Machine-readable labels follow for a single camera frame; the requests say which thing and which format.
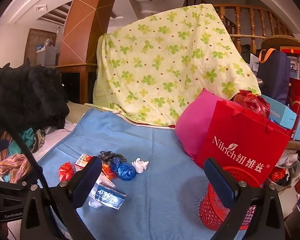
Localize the red plastic bag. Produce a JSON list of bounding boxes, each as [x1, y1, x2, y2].
[[233, 89, 271, 118]]

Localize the light blue cardboard box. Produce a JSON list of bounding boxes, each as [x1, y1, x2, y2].
[[261, 94, 297, 130]]

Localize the peach scarf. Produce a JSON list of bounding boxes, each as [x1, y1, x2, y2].
[[0, 153, 32, 183]]

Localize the clover print blanket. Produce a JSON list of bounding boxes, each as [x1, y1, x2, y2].
[[92, 4, 262, 127]]

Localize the teal cloth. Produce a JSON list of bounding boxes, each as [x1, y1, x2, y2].
[[8, 127, 37, 153]]

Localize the navy bag with orange handles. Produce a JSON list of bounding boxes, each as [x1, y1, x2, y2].
[[256, 48, 291, 105]]

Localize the small white tissue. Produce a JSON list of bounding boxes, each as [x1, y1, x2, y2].
[[88, 200, 104, 209]]

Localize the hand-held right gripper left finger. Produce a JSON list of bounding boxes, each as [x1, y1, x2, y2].
[[20, 156, 103, 240]]

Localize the light blue blanket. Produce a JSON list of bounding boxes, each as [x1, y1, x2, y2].
[[36, 107, 230, 240]]

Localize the black plastic bag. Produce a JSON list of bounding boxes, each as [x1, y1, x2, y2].
[[98, 151, 127, 164]]

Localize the red mesh basket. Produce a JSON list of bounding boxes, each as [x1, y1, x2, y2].
[[199, 166, 262, 231]]

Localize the grey refrigerator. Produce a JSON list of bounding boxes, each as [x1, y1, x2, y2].
[[37, 45, 57, 68]]

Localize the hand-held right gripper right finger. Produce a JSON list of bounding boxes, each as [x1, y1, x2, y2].
[[204, 157, 287, 240]]

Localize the brown slatted door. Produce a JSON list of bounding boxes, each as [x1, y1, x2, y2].
[[24, 28, 57, 68]]

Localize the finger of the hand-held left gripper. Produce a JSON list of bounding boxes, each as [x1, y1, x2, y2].
[[0, 139, 39, 198]]

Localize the red white medicine box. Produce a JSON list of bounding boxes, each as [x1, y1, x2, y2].
[[74, 154, 93, 172]]

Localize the wooden column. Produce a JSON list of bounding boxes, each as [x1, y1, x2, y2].
[[58, 0, 122, 65]]

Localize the dark wooden cabinet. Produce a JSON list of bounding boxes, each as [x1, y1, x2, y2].
[[54, 64, 98, 105]]

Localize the beige sofa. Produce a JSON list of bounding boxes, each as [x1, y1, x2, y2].
[[64, 102, 89, 124]]

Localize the blue plastic bag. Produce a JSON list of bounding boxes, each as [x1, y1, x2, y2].
[[110, 157, 137, 181]]

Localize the wooden stair railing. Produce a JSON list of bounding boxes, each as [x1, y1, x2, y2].
[[185, 0, 294, 54]]

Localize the black cable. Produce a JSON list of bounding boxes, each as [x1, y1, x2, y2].
[[0, 109, 54, 195]]

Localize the red plastic wrapper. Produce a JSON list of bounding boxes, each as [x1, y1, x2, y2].
[[58, 162, 74, 182]]

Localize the pink pillow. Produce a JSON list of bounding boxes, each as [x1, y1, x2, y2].
[[175, 88, 220, 161]]

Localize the orange plastic bag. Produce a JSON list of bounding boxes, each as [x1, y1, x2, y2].
[[101, 163, 118, 180]]

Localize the metal bowl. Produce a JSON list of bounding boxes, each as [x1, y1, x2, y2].
[[267, 167, 294, 193]]

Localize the black fluffy cloth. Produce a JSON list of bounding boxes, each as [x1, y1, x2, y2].
[[0, 59, 70, 132]]

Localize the red paper shopping bag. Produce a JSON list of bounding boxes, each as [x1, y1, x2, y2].
[[195, 99, 292, 188]]

